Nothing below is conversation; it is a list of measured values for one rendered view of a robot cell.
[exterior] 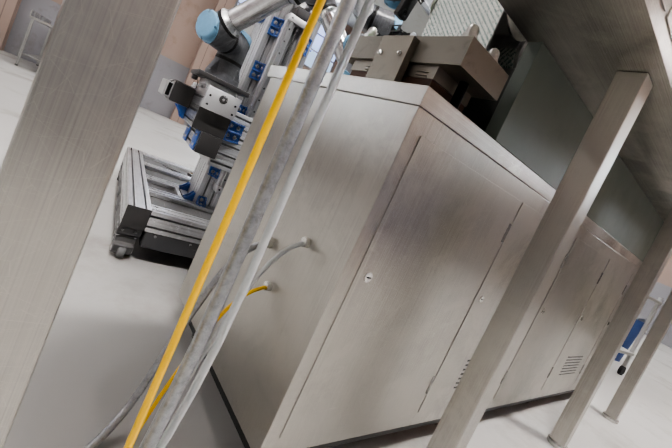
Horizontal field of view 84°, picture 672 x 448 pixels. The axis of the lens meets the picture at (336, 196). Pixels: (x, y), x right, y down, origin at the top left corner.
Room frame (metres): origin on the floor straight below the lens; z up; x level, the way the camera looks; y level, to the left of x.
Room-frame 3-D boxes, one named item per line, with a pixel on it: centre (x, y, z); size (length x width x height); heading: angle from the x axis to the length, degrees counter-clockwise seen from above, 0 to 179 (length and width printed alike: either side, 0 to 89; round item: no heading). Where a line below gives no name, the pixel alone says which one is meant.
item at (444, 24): (1.05, -0.11, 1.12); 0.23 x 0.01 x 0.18; 40
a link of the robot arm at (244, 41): (1.66, 0.67, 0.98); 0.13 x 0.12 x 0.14; 162
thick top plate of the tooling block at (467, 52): (0.95, -0.04, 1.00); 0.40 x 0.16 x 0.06; 40
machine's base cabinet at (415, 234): (1.75, -0.83, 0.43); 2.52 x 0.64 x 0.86; 130
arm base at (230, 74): (1.66, 0.67, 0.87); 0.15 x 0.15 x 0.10
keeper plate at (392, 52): (0.87, 0.02, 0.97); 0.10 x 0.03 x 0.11; 40
